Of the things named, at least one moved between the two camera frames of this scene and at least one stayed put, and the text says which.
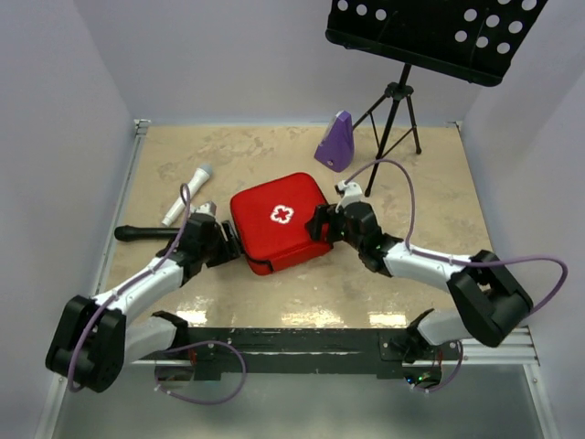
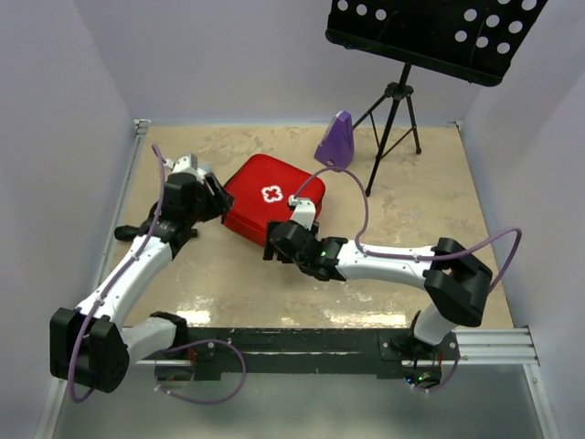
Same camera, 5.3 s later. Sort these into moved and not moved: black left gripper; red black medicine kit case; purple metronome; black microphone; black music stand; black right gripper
Moved: black right gripper; red black medicine kit case; black left gripper
Not moved: purple metronome; black music stand; black microphone
